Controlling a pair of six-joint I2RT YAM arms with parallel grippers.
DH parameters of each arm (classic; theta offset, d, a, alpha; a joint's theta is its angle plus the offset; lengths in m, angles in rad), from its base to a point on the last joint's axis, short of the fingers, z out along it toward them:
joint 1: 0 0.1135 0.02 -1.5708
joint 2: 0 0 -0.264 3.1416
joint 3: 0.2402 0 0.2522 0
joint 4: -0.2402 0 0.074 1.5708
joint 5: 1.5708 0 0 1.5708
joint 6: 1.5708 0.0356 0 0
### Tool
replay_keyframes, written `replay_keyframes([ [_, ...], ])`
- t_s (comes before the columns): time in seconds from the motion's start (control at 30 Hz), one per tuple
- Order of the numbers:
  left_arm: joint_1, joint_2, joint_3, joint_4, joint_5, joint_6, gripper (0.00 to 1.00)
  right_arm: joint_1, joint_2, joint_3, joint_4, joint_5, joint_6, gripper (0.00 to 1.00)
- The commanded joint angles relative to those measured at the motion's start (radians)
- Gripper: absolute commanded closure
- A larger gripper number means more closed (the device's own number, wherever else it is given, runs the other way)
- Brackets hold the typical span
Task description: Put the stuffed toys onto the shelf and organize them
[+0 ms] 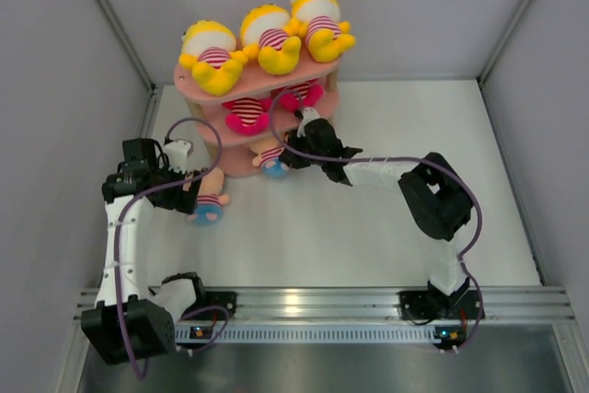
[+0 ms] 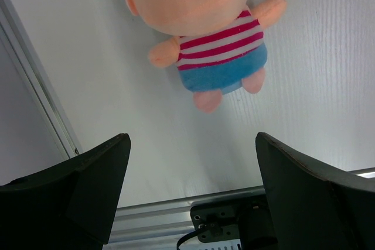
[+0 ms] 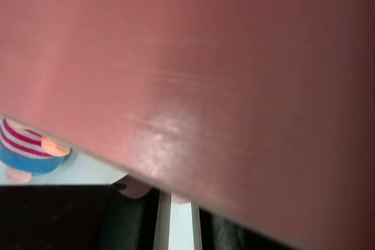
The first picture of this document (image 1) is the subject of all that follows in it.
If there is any pink three-tier shelf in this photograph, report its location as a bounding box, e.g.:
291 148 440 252
174 51 341 178

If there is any peach boy plush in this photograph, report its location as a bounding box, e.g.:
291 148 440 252
188 168 230 225
250 145 289 179

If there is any magenta striped plush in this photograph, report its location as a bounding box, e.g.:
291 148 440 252
274 80 324 112
222 97 272 136

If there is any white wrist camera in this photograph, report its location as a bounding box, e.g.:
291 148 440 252
163 139 193 172
297 107 320 137

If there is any yellow frog plush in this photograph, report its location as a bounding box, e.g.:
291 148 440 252
290 0 356 63
179 19 249 97
239 4 302 75

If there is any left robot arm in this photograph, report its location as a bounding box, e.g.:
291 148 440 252
81 138 208 365

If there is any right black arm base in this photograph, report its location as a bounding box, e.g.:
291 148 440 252
398 290 482 324

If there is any peach boy plush mid-right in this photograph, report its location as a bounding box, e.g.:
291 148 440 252
247 137 276 156

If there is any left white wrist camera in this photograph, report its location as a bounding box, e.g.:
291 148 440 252
163 139 193 172

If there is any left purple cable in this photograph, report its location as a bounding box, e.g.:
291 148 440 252
117 117 231 381

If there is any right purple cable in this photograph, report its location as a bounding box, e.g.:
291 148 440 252
267 88 485 353

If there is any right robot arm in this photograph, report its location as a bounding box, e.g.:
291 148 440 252
280 108 482 325

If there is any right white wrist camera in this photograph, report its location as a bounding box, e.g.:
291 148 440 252
297 107 320 137

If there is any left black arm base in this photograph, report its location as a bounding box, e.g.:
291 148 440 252
152 290 237 323

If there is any right magenta striped plush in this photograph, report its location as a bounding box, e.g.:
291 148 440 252
274 80 324 112

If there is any aluminium mounting rail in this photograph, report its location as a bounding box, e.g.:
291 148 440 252
73 285 576 323

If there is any grey slotted cable duct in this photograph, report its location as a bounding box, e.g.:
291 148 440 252
175 323 444 344

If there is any purple cable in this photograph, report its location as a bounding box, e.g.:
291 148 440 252
117 117 231 381
267 88 485 353

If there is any left magenta striped plush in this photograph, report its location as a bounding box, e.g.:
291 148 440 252
222 97 272 136

